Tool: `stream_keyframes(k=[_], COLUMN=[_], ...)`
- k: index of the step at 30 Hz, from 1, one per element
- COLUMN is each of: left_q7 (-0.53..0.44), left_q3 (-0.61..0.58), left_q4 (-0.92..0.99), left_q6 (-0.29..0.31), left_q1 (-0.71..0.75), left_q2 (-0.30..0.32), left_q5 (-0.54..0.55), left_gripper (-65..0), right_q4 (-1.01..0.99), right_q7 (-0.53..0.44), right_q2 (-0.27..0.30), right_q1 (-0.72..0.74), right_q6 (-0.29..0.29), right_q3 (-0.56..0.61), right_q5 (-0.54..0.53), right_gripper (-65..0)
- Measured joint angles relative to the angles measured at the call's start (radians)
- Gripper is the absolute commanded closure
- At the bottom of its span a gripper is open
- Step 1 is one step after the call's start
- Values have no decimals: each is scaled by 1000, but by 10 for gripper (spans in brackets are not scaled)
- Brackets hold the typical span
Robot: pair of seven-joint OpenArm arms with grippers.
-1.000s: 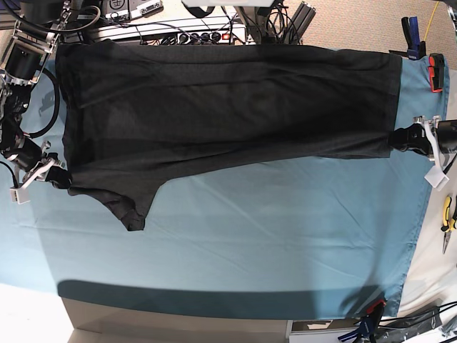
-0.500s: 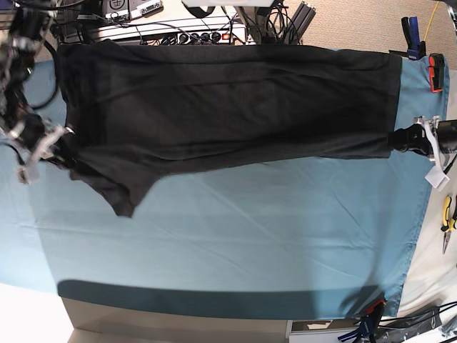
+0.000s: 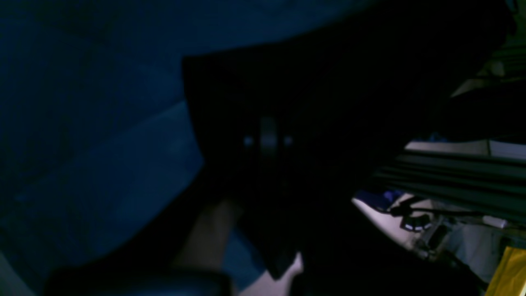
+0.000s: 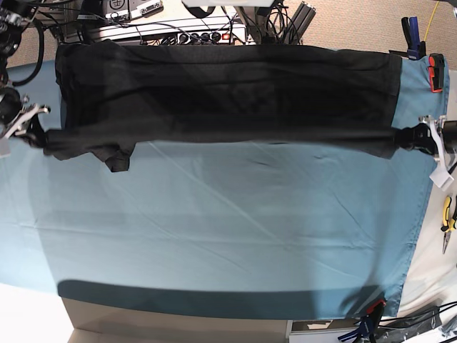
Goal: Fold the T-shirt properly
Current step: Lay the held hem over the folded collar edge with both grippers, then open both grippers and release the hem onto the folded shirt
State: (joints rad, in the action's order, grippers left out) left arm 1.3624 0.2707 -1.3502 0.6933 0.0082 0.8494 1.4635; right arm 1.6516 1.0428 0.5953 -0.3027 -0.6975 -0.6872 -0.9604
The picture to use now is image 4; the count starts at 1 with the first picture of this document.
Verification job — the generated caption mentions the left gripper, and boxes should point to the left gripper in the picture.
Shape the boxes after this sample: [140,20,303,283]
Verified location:
[394,115,456,164]

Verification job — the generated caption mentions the black bag with cords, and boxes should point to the black bag with cords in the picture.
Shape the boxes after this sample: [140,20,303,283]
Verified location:
[374,301,456,342]

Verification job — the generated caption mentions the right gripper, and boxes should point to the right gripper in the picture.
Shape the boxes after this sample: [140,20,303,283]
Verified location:
[1,87,51,149]

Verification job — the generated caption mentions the yellow handled pliers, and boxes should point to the yellow handled pliers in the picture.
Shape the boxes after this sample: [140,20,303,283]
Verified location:
[441,196,456,254]

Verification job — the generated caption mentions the white power strip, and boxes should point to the white power strip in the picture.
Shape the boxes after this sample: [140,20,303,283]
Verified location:
[91,16,248,45]

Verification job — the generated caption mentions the yellow cable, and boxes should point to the yellow cable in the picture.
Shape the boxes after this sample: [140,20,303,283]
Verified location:
[423,0,439,43]

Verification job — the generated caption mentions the orange black clamp top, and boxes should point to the orange black clamp top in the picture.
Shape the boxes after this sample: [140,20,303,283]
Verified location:
[428,53,445,93]

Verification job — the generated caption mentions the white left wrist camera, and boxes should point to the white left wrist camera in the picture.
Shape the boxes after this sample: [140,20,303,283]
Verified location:
[429,166,454,191]

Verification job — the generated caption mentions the blue table cloth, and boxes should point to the blue table cloth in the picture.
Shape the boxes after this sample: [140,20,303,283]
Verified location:
[1,54,449,319]

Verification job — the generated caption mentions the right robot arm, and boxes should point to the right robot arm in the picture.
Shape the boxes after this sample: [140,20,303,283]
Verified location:
[1,1,51,150]

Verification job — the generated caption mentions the orange blue clamp bottom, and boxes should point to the orange blue clamp bottom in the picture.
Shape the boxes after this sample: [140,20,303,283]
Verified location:
[338,299,386,343]

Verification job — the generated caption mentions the dark grey T-shirt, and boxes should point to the dark grey T-shirt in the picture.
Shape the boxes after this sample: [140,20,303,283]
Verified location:
[44,40,402,172]

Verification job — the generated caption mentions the blue black clamp top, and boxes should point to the blue black clamp top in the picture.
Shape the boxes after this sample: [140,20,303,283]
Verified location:
[401,16,426,60]

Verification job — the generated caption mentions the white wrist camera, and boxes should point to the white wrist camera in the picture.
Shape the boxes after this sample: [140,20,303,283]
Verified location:
[429,166,454,191]
[0,138,11,159]

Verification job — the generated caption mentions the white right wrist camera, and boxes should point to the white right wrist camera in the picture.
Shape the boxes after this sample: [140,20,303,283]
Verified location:
[0,138,11,159]

